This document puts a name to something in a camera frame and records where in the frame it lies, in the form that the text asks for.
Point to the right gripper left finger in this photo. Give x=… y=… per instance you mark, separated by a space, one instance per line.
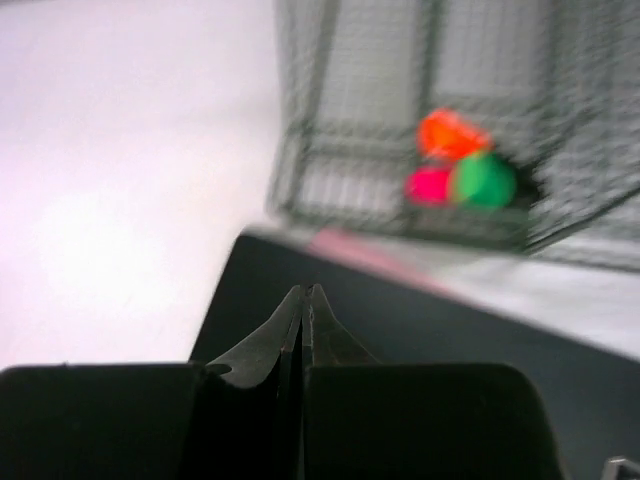
x=259 y=421

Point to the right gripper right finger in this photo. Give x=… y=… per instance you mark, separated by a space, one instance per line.
x=327 y=347

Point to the orange highlighter marker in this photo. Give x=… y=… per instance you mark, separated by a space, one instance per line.
x=445 y=134

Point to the pink clipboard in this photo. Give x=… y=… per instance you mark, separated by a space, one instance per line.
x=348 y=250

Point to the black clipboard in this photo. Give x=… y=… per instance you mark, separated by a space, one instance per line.
x=591 y=394

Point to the green wire desk organizer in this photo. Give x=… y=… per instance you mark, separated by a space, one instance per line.
x=510 y=126

